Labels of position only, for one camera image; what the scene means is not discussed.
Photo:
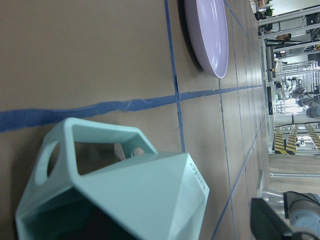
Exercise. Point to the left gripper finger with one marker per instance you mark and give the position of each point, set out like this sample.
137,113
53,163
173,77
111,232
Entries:
265,224

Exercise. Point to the mint green faceted cup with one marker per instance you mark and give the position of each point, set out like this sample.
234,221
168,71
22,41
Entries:
150,195

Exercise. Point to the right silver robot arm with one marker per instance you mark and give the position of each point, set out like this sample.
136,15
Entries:
301,211

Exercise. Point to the lavender plate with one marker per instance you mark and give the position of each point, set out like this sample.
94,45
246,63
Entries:
208,32

